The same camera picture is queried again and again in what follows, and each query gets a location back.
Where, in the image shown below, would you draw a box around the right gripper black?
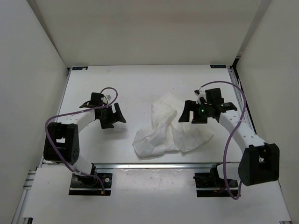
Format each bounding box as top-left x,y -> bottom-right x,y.
178,100 -> 212,124

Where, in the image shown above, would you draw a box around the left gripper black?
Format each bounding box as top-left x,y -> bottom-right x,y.
98,103 -> 126,129

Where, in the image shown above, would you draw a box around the white pleated skirt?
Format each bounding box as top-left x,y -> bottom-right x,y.
132,92 -> 214,158

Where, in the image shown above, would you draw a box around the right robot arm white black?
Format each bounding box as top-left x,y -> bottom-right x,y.
178,100 -> 280,187

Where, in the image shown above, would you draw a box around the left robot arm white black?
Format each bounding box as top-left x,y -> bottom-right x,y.
43,102 -> 126,187

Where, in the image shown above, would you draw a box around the right blue corner label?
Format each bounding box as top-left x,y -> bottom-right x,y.
210,64 -> 227,69

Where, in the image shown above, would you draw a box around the blue corner label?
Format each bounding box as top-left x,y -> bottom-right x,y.
71,66 -> 88,70
210,64 -> 227,69

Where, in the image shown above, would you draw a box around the left blue corner label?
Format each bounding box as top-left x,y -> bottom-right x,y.
71,66 -> 88,70

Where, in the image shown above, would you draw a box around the white front cover board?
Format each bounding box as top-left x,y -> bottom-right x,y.
23,166 -> 290,224

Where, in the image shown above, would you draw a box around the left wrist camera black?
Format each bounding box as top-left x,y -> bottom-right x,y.
80,92 -> 107,108

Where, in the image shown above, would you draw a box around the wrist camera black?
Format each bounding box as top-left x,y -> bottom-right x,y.
205,88 -> 237,112
80,92 -> 107,108

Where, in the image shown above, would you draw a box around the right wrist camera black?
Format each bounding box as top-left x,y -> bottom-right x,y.
205,88 -> 237,112

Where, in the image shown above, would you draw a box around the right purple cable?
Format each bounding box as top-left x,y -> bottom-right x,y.
198,81 -> 248,201

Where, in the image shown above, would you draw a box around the purple cable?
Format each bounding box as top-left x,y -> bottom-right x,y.
44,87 -> 118,196
198,81 -> 248,201

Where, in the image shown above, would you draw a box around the front aluminium rail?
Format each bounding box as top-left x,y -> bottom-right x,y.
95,163 -> 213,169

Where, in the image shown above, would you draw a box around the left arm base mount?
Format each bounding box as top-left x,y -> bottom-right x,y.
69,172 -> 113,196

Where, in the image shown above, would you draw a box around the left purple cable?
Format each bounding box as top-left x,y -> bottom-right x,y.
44,87 -> 118,196

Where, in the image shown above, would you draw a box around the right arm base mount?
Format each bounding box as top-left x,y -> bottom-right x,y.
193,162 -> 241,198

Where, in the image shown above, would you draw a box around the left aluminium frame rail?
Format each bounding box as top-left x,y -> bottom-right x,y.
11,159 -> 44,224

